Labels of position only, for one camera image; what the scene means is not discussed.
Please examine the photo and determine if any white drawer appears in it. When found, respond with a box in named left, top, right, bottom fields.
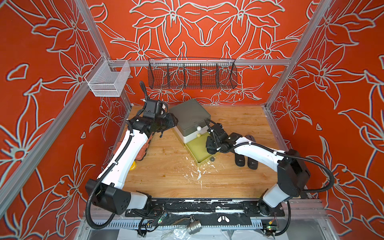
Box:
left=174, top=126, right=208, bottom=144

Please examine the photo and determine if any white mesh wall basket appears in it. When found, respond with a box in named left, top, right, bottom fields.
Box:
left=85, top=55, right=131, bottom=97

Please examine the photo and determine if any yellow tape roll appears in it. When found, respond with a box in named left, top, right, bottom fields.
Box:
left=130, top=161, right=137, bottom=171

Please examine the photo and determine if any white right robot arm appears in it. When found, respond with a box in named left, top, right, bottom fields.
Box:
left=205, top=119, right=335, bottom=217

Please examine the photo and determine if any black wire wall basket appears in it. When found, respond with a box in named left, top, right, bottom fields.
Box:
left=148, top=57, right=238, bottom=90

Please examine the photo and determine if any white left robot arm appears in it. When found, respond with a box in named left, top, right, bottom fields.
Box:
left=85, top=82, right=178, bottom=230

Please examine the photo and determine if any yellow bottom drawer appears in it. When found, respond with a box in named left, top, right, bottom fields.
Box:
left=185, top=133, right=215, bottom=167

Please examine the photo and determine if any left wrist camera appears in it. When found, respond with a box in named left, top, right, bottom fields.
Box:
left=143, top=100, right=169, bottom=120

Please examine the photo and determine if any aluminium frame rail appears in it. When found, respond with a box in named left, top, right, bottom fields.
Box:
left=107, top=59, right=291, bottom=68

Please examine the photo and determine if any metal cylinder fitting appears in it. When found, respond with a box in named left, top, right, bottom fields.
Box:
left=187, top=220, right=202, bottom=235

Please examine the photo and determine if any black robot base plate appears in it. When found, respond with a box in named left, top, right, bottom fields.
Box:
left=124, top=197, right=286, bottom=227

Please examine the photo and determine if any grey AOC mouse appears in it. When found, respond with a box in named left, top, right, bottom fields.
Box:
left=235, top=154, right=246, bottom=167

